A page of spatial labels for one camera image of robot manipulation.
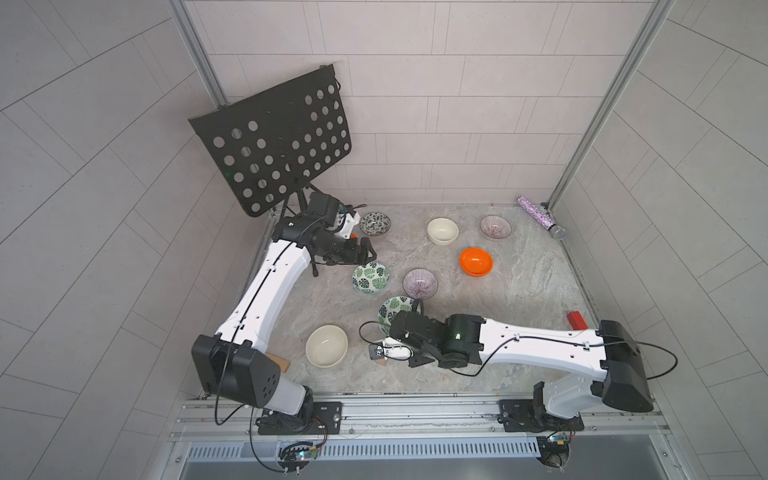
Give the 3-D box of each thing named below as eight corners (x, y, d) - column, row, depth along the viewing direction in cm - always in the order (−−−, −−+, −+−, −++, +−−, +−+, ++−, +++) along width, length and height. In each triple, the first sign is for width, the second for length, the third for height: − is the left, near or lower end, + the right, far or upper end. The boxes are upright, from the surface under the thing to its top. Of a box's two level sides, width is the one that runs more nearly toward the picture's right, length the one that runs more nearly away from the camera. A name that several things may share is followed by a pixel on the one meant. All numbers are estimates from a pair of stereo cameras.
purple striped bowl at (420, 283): (399, 292, 95) (399, 285, 92) (410, 269, 101) (411, 262, 97) (430, 305, 92) (431, 299, 89) (440, 281, 98) (441, 274, 95)
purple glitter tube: (556, 242, 108) (561, 236, 105) (515, 203, 120) (518, 196, 118) (563, 239, 109) (568, 233, 106) (522, 200, 121) (525, 193, 119)
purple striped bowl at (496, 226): (481, 240, 108) (484, 233, 105) (477, 222, 113) (480, 215, 110) (510, 241, 108) (513, 233, 105) (504, 222, 114) (507, 215, 110)
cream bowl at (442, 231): (428, 249, 106) (430, 240, 102) (426, 225, 113) (428, 217, 109) (458, 249, 106) (460, 241, 102) (454, 226, 113) (456, 217, 110)
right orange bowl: (461, 279, 98) (464, 271, 94) (457, 256, 104) (460, 247, 100) (491, 279, 98) (495, 271, 94) (486, 256, 104) (489, 247, 100)
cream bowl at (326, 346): (307, 370, 80) (302, 364, 75) (314, 332, 87) (310, 324, 82) (346, 370, 80) (343, 364, 75) (350, 332, 87) (347, 324, 82)
